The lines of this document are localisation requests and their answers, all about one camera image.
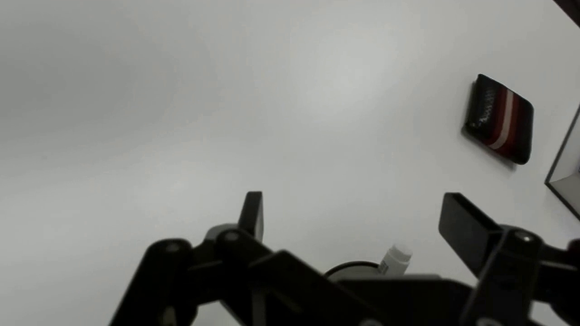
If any black wallet with red stripe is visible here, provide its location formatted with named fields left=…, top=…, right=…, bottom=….
left=464, top=74, right=534, bottom=165

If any white marker with blue cap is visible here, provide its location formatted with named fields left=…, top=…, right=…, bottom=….
left=379, top=242, right=413, bottom=277

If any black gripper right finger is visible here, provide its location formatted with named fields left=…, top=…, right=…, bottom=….
left=438, top=192, right=580, bottom=326

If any yellow mug with bear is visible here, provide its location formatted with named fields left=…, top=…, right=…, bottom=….
left=326, top=261, right=379, bottom=280

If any blue thick book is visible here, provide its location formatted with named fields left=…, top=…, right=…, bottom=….
left=545, top=107, right=580, bottom=219

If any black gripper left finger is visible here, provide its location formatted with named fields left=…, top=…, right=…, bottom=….
left=108, top=190, right=388, bottom=326

